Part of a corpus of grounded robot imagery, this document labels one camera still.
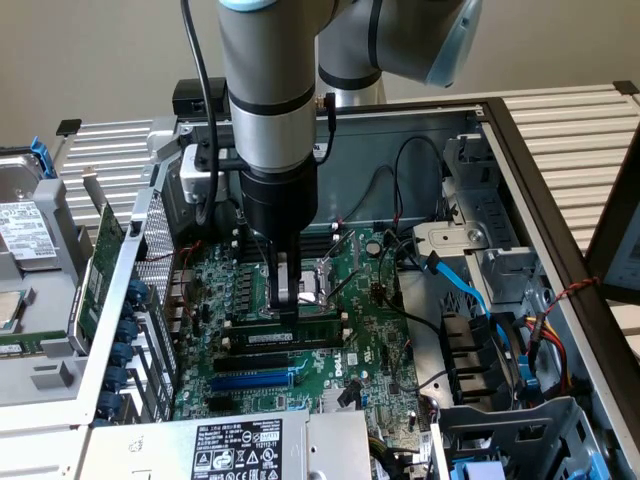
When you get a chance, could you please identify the thin black wire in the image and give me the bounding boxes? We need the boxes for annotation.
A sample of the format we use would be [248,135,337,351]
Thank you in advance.
[339,164,401,226]
[389,337,454,401]
[393,135,447,226]

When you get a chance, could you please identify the thick black wire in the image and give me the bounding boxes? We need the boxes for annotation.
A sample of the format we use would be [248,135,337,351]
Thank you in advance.
[375,227,446,336]

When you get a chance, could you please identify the green motherboard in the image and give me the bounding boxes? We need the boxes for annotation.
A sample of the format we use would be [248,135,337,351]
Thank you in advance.
[169,227,436,454]

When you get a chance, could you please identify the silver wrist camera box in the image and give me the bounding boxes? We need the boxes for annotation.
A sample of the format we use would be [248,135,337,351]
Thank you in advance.
[179,142,242,205]

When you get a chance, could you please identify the yellow black wire bundle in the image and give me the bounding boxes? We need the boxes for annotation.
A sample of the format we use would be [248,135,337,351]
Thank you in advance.
[368,433,404,480]

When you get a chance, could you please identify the grey metal PC case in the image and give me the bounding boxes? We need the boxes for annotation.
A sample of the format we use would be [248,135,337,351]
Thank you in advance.
[74,97,640,480]

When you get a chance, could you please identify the silver socket cover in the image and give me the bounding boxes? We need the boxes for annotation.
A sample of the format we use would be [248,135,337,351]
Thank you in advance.
[318,229,362,294]

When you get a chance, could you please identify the black plastic fan shroud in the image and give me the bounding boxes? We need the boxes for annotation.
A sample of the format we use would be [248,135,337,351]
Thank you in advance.
[439,312,529,406]

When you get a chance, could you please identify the silver chipset heatsink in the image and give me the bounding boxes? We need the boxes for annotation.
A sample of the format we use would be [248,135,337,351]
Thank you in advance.
[322,387,364,414]

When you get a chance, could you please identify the blue disk latch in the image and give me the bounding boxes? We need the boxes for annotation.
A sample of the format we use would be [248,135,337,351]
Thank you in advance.
[29,137,55,180]

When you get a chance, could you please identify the blue flat data wire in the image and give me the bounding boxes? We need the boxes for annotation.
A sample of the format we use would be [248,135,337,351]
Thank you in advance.
[422,251,539,401]

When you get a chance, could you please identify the coloured power wire bundle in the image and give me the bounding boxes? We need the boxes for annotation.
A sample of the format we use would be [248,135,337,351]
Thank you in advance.
[522,312,574,396]

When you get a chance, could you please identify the black wire with plug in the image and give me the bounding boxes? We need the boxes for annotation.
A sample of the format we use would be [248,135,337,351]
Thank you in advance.
[338,378,362,410]

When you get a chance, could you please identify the green graphics card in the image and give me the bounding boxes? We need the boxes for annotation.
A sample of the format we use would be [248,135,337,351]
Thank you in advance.
[67,164,129,354]

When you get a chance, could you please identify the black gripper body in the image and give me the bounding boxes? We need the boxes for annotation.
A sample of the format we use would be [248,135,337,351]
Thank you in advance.
[238,164,320,244]

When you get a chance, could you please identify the silver metal disk bay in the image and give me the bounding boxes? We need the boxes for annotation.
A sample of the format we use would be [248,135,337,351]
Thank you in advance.
[412,134,549,321]

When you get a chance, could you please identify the RAM slot with white latches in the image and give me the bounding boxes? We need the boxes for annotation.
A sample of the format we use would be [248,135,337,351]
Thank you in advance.
[220,328,351,354]
[230,221,341,240]
[230,231,342,253]
[222,310,350,334]

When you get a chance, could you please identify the green RAM stick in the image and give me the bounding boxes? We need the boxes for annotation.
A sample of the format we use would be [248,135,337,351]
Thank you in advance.
[246,322,345,347]
[0,338,69,359]

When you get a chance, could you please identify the grey parts rack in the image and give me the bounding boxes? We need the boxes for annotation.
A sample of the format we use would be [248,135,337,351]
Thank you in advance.
[0,144,101,406]

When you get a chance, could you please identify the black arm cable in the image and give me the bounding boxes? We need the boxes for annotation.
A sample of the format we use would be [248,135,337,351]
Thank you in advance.
[179,0,222,227]

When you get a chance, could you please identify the red black twisted wire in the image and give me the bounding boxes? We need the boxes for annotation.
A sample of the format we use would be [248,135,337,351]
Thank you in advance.
[544,276,601,309]
[149,239,206,321]

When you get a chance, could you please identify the black box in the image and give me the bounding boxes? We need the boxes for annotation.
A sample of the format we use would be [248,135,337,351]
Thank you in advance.
[172,77,229,115]

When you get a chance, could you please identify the grey metal drive cage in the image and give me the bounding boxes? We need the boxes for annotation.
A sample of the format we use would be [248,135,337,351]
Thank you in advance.
[429,397,606,480]

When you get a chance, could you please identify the silver hard disk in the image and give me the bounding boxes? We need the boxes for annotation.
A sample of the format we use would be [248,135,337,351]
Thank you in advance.
[0,152,61,274]

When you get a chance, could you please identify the short black connector cable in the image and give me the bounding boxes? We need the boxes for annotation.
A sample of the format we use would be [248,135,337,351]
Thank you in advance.
[313,91,338,164]

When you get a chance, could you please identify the long black expansion slot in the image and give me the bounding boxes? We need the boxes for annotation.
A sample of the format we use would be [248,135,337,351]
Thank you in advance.
[213,352,290,375]

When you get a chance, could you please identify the blue expansion slot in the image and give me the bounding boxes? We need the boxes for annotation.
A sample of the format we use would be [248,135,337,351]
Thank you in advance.
[209,372,295,395]

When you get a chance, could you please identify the silver power supply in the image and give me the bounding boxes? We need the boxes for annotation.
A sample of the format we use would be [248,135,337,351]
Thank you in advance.
[82,409,371,480]

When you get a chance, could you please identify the CPU socket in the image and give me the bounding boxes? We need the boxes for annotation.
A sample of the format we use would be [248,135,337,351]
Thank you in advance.
[262,259,337,319]

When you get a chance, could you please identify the silver CPU chip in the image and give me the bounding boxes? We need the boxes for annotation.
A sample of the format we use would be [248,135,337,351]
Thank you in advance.
[0,288,26,335]

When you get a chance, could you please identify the blue drive caddy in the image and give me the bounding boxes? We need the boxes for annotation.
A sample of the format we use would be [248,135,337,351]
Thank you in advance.
[452,459,506,480]

